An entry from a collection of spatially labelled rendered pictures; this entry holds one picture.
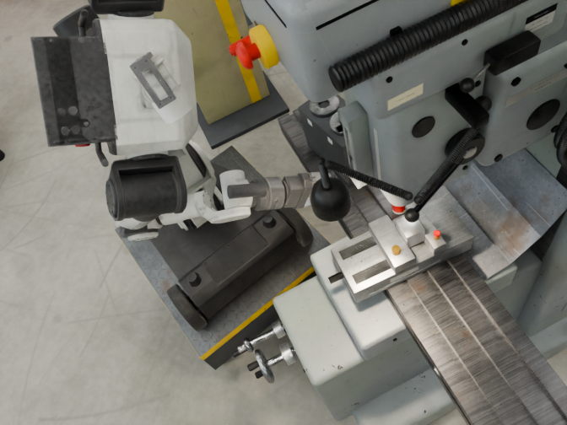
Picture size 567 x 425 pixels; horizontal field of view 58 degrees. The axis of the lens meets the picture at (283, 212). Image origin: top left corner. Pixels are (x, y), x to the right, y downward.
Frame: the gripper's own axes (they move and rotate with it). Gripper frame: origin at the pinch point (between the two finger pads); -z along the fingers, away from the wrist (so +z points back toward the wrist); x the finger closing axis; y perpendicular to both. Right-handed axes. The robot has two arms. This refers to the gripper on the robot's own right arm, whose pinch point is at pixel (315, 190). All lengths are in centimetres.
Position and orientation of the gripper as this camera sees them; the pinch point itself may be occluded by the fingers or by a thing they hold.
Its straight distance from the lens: 142.1
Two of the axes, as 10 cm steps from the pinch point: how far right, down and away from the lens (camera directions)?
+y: -3.1, -7.8, 5.4
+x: 2.5, -6.2, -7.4
